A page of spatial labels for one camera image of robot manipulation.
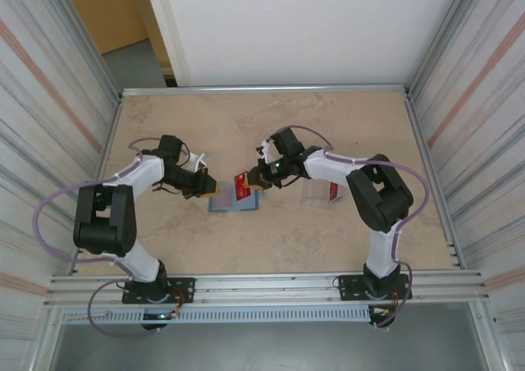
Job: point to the red credit card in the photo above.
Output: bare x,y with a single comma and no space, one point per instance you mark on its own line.
242,190
333,192

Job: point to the blue card holder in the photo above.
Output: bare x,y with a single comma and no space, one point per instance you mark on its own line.
255,200

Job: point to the clear plastic card box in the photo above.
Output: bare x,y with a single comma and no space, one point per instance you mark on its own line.
313,194

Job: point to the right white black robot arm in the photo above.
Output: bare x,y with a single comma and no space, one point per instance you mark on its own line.
381,198

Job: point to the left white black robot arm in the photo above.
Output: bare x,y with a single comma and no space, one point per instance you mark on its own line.
106,223

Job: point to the brown wooden door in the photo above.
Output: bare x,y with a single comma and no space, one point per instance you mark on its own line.
110,14

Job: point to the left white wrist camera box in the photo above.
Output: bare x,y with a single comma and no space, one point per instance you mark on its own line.
199,161

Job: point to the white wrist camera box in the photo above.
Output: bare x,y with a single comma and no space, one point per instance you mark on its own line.
264,151
199,161

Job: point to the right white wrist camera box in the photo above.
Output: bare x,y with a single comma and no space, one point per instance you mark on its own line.
264,151

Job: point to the aluminium table side rail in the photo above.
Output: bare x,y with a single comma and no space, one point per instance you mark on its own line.
416,120
108,145

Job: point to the aluminium table edge rail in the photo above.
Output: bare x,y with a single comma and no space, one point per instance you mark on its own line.
266,88

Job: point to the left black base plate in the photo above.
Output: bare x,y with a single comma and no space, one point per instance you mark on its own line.
184,289

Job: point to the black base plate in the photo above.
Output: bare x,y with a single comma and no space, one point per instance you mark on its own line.
348,289
184,289

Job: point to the long aluminium mounting rail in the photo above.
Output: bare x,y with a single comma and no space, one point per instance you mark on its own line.
266,287

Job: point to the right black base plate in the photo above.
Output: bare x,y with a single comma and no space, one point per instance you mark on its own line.
348,289

